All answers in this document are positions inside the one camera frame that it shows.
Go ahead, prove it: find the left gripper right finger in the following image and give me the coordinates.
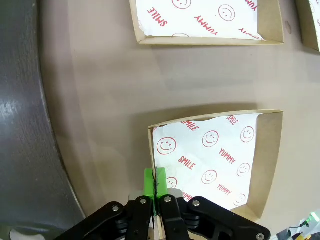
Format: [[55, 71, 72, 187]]
[[156, 166, 272, 240]]

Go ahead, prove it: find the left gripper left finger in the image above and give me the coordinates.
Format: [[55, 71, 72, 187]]
[[53, 168, 156, 240]]

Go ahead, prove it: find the brown cardboard box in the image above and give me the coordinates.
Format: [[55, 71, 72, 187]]
[[294, 0, 320, 53], [129, 0, 285, 46], [147, 109, 285, 240]]

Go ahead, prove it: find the white smiley print paper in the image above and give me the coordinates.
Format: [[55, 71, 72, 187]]
[[136, 0, 266, 41], [152, 112, 266, 211], [308, 0, 320, 28]]

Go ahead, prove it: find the dark serving tray with handles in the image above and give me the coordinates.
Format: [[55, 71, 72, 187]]
[[0, 0, 87, 240]]

